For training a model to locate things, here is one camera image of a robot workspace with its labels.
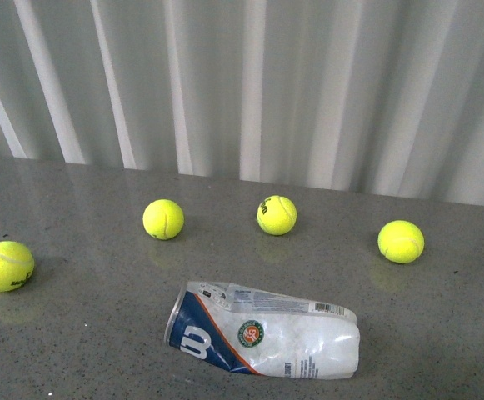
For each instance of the far right tennis ball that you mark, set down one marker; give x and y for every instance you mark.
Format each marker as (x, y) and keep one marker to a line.
(400, 241)

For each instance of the tennis ball with black logo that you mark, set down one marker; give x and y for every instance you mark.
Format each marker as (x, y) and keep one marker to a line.
(276, 215)

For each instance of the clear Wilson tennis ball can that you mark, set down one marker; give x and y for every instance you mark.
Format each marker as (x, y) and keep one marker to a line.
(246, 330)

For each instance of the far left tennis ball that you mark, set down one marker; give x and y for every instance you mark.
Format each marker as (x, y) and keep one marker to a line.
(16, 265)

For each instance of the white pleated curtain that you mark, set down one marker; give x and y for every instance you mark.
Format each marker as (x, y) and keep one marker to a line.
(382, 97)

